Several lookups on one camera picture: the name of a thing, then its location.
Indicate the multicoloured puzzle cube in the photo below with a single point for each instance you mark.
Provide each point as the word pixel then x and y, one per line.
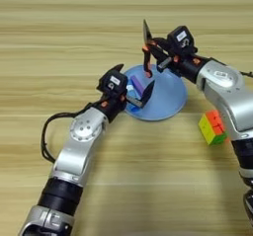
pixel 210 128

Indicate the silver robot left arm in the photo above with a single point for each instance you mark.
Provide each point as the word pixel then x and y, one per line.
pixel 79 141

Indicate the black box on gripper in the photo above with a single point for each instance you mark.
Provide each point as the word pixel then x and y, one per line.
pixel 113 82
pixel 181 39

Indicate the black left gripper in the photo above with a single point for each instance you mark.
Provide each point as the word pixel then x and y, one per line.
pixel 115 106

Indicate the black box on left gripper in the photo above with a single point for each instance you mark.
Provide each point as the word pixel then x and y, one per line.
pixel 113 82

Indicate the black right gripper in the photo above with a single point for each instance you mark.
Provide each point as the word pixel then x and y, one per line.
pixel 184 65

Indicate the orange black needle-nose pliers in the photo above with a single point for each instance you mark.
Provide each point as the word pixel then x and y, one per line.
pixel 146 55

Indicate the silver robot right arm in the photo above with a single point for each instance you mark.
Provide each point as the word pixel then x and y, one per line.
pixel 227 98

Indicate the round blue plate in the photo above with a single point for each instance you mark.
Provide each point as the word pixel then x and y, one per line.
pixel 168 95

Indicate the purple rectangular block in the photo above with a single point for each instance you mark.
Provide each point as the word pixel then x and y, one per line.
pixel 137 83

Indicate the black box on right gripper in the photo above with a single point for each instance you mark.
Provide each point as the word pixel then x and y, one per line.
pixel 181 39

